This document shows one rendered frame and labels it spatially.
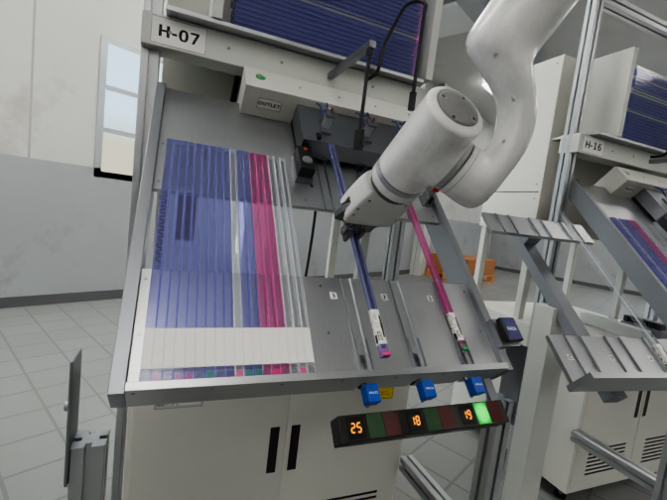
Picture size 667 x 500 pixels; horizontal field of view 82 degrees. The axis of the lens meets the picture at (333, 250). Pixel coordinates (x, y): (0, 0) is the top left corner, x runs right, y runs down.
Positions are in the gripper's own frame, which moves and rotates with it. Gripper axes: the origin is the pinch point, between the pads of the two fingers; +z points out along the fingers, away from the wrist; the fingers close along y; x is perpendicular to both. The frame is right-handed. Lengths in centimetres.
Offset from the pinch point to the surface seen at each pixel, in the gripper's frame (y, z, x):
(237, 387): 21.4, 2.2, 27.0
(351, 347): 1.5, 4.1, 21.4
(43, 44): 128, 177, -237
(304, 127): 5.2, 6.6, -31.0
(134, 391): 34.7, 1.2, 26.9
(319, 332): 7.2, 4.5, 18.6
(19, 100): 139, 197, -199
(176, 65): 34, 21, -59
